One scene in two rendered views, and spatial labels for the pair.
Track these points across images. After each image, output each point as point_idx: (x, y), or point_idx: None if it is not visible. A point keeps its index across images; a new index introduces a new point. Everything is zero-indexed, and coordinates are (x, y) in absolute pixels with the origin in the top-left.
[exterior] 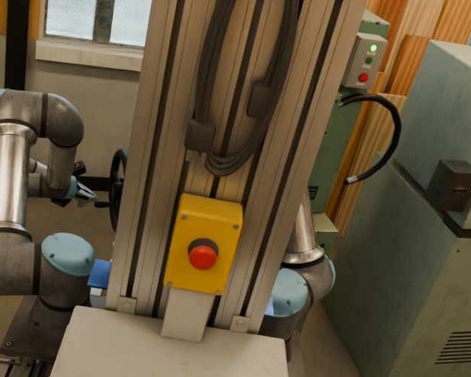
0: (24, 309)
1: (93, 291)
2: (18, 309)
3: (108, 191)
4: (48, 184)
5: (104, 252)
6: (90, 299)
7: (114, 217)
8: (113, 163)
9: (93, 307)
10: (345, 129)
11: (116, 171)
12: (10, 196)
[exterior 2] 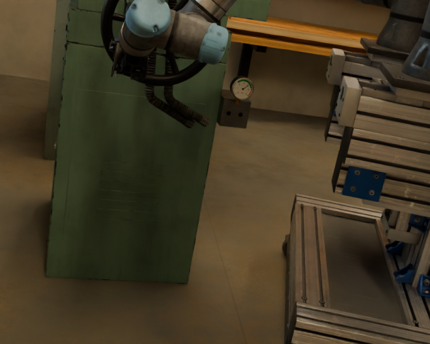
0: None
1: (352, 78)
2: None
3: (112, 51)
4: (218, 16)
5: None
6: (391, 66)
7: (148, 74)
8: (115, 2)
9: (401, 67)
10: None
11: (118, 13)
12: None
